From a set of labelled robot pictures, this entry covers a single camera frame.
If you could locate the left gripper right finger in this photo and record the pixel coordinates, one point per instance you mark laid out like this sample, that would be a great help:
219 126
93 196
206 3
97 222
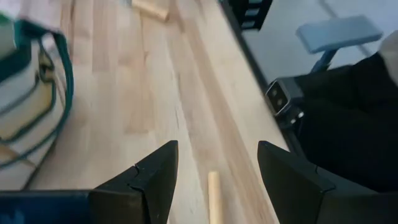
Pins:
298 196

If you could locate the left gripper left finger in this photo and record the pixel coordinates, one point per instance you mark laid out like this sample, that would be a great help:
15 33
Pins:
140 199

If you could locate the cream canvas green-trimmed gardening bag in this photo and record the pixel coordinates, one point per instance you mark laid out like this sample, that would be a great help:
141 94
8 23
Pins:
28 102

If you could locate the person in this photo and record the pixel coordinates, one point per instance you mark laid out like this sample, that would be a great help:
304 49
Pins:
351 124

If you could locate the table-level camera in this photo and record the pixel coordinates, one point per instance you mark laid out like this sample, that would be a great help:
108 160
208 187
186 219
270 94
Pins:
280 98

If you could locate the black metal table frame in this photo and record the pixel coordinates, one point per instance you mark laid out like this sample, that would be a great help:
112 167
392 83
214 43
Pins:
248 56

